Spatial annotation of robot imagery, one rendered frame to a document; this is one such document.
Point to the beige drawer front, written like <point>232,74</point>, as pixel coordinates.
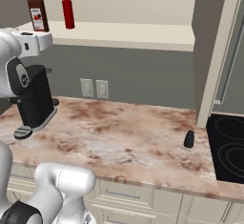
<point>127,194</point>
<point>127,216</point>
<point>20,178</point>

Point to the beige open wall cabinet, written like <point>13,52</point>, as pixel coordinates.
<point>127,35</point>

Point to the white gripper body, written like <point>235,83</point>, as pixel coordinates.
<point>45,41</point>

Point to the beige cabinet door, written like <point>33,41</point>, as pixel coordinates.
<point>216,59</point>

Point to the black shaker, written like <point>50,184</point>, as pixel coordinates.
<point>189,139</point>

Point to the black hob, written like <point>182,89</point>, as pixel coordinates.
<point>228,148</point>

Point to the black coffee machine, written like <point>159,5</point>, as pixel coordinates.
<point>36,97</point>

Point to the white wall outlet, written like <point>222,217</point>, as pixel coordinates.
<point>86,88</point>
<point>102,89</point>

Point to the beige cupboard door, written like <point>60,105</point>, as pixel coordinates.
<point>206,210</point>

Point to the red ketchup bottle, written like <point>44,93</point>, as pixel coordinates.
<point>68,13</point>

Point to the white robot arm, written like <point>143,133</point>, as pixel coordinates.
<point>63,183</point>

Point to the dark red paprika jar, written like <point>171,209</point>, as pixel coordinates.
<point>38,11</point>

